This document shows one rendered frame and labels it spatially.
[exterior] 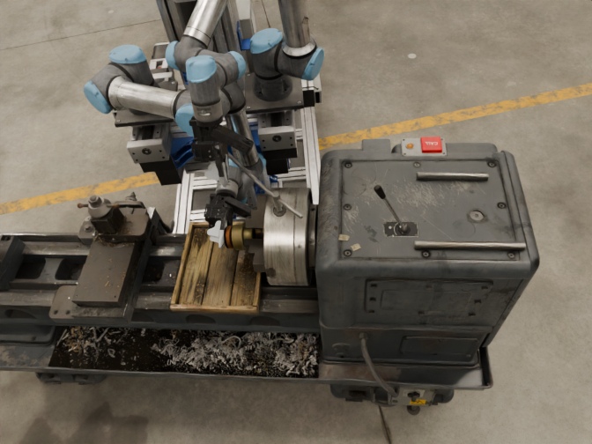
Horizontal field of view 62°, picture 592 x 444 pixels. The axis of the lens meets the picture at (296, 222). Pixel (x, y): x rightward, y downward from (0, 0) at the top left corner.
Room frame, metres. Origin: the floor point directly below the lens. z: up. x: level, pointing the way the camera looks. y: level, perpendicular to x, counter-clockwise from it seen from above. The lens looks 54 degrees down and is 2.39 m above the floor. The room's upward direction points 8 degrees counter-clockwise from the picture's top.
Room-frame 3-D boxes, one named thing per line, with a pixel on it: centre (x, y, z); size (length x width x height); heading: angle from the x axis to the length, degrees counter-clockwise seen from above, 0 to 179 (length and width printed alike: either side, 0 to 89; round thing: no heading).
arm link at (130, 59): (1.55, 0.51, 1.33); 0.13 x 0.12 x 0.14; 146
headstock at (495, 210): (0.83, -0.36, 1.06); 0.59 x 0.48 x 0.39; 79
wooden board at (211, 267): (0.94, 0.29, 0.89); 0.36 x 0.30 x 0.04; 169
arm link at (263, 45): (1.52, 0.01, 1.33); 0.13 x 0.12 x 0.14; 55
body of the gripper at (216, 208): (1.04, 0.25, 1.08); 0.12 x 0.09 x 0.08; 169
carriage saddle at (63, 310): (1.02, 0.71, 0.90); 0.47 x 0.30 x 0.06; 169
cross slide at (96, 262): (1.03, 0.67, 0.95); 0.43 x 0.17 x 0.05; 169
